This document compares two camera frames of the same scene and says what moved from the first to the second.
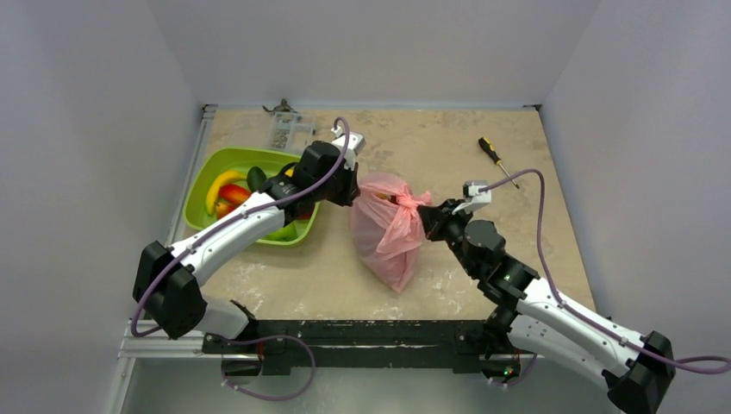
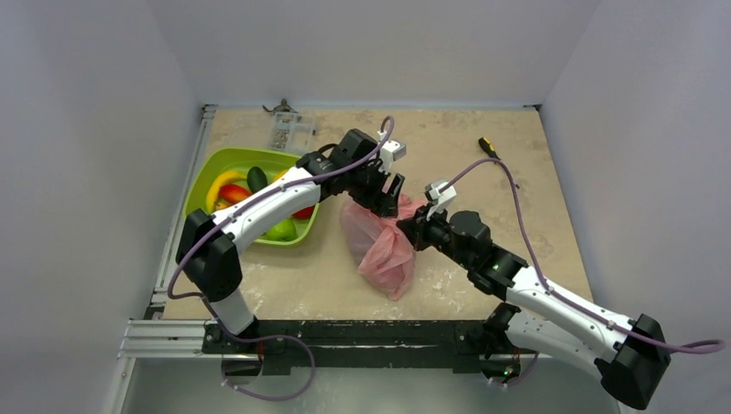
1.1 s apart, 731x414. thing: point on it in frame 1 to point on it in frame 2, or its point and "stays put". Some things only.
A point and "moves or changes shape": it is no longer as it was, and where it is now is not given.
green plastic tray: (207, 165) stays put
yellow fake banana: (212, 192) stays put
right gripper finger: (437, 230) to (415, 233)
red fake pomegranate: (304, 215) stays put
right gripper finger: (436, 215) to (410, 225)
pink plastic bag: (386, 229) moves or changes shape
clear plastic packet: (291, 131) stays put
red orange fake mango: (233, 195) stays put
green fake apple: (287, 234) stays put
